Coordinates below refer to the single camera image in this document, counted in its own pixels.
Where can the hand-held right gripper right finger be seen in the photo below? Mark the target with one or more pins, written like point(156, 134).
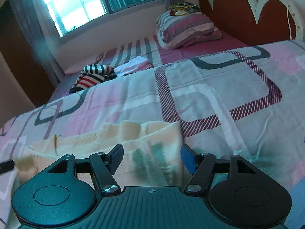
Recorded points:
point(188, 159)

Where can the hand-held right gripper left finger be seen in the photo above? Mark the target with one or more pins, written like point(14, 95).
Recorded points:
point(116, 157)

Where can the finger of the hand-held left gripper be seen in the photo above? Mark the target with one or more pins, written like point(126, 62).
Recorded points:
point(6, 167)

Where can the cream long-sleeve shirt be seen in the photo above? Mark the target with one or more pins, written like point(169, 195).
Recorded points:
point(100, 138)

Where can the pink grey patterned blanket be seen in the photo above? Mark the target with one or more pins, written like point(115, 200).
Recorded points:
point(214, 88)

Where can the black white red striped garment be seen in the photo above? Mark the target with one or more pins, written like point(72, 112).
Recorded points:
point(91, 77)

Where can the white folded cloth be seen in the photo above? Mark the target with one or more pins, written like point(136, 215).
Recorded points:
point(133, 65)

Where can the brown wooden door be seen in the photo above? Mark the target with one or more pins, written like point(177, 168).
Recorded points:
point(19, 64)

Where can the striped maroon bed sheet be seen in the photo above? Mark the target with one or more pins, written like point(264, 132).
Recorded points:
point(181, 52)

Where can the striped pink grey pillow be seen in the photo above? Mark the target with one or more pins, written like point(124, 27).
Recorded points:
point(185, 28)

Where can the colourful printed cloth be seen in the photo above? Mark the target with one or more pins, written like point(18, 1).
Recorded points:
point(182, 9)

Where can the red white scalloped headboard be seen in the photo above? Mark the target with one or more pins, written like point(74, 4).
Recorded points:
point(233, 12)

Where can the window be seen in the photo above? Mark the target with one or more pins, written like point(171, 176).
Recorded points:
point(71, 2)

